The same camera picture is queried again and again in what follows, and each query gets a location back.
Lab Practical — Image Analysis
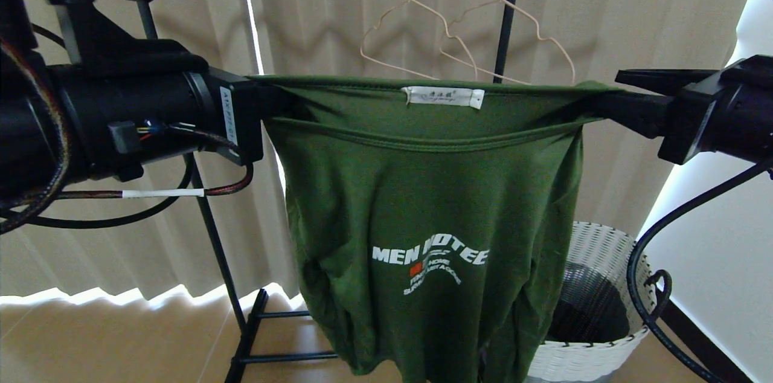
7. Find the white laundry basket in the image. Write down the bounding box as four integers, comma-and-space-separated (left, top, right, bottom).
524, 221, 660, 383

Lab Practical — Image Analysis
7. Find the black cable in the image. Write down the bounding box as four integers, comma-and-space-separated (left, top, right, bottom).
0, 153, 197, 233
625, 156, 773, 383

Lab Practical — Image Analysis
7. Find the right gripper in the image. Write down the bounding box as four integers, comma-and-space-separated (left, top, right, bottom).
589, 56, 773, 166

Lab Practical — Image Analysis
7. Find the green long-sleeved shirt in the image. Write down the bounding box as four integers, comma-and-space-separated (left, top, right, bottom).
251, 74, 617, 383

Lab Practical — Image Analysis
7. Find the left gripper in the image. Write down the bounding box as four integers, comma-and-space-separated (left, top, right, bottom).
51, 63, 266, 183

